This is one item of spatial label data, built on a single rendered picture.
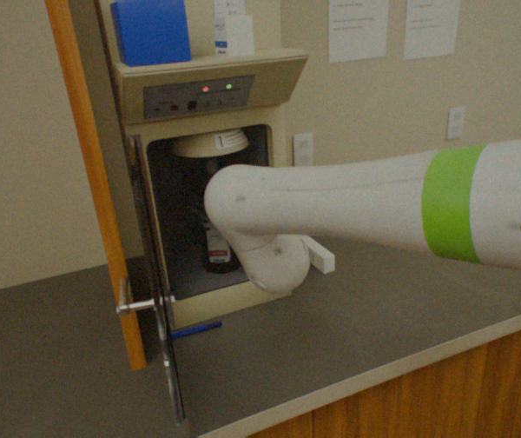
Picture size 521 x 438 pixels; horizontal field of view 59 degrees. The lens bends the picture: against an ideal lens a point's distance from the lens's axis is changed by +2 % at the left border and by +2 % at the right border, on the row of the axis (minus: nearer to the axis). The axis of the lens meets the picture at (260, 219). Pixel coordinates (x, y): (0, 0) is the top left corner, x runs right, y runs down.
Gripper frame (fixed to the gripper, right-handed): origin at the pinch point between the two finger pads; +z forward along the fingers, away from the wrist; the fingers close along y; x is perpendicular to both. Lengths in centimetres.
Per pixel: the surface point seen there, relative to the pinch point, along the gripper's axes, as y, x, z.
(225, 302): 3.2, 22.6, -9.7
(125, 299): 24.5, -0.9, -35.6
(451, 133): -101, 8, 33
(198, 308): 9.6, 22.2, -9.7
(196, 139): 4.0, -15.2, -6.1
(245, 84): -3.2, -26.2, -17.7
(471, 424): -48, 59, -36
